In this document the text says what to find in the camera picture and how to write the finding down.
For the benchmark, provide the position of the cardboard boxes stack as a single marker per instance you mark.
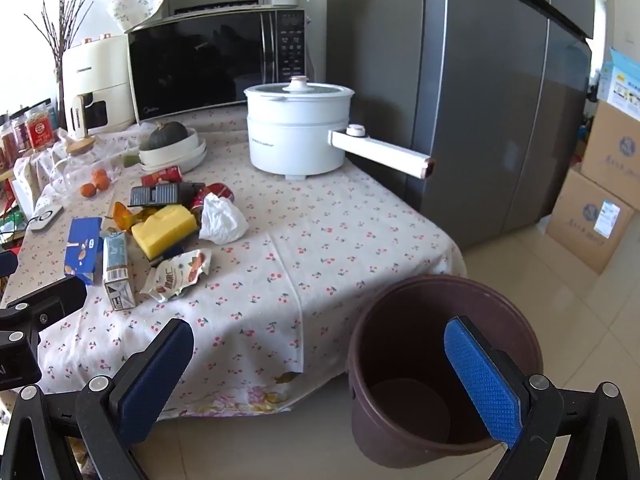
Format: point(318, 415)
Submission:
point(580, 220)

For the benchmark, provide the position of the small orange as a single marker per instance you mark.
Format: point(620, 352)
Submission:
point(88, 190)
point(99, 174)
point(103, 183)

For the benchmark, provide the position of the red cartoon drink can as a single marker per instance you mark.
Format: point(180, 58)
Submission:
point(165, 176)

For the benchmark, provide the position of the yellow sponge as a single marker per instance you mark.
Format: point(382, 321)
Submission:
point(165, 230)

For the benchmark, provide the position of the black plastic tray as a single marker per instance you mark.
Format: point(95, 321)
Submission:
point(160, 195)

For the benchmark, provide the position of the orange peel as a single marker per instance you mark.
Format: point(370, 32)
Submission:
point(122, 215)

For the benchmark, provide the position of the black microwave oven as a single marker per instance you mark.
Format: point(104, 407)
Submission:
point(200, 60)

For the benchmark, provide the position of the dried branches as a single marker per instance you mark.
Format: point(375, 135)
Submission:
point(60, 35)

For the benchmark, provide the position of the red label jar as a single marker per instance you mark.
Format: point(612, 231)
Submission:
point(41, 130)

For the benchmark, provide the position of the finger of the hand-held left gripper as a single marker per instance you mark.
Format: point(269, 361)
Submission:
point(7, 264)
point(55, 295)

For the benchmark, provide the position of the cream air fryer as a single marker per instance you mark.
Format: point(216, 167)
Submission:
point(100, 70)

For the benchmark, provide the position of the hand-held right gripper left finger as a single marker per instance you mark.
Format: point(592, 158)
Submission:
point(155, 385)

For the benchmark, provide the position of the white paper bag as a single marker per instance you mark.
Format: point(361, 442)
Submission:
point(30, 180)

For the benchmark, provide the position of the crushed red soda can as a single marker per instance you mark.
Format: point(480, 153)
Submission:
point(215, 192)

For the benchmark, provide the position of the white tissue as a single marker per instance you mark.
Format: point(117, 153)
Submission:
point(222, 220)

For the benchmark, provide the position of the grey milk carton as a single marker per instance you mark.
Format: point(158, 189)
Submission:
point(117, 270)

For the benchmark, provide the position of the white snack packet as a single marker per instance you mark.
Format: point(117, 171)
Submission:
point(175, 275)

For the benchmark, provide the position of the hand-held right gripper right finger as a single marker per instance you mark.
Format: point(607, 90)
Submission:
point(485, 385)

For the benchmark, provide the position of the white electric cooking pot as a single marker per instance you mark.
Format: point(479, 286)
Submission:
point(295, 135)

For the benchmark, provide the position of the blue white box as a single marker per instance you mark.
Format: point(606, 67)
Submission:
point(622, 80)

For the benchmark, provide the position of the blue cardboard packet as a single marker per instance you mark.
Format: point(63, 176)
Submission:
point(82, 245)

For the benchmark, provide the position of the white bowl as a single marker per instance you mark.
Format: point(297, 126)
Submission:
point(175, 152)

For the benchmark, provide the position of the cherry print tablecloth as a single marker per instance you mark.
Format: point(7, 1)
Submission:
point(300, 260)

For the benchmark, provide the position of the grey refrigerator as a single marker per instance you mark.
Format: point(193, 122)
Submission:
point(475, 110)

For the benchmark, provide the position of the clear spice jar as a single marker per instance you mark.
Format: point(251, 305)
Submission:
point(21, 135)
point(6, 145)

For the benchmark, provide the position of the white plate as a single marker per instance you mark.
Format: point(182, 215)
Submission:
point(172, 170)

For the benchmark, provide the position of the brown plastic bin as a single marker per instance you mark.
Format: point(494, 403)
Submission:
point(400, 340)

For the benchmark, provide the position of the dark green pumpkin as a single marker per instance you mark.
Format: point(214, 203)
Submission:
point(165, 135)

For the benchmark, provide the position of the small green fruit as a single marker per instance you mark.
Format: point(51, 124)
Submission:
point(130, 159)

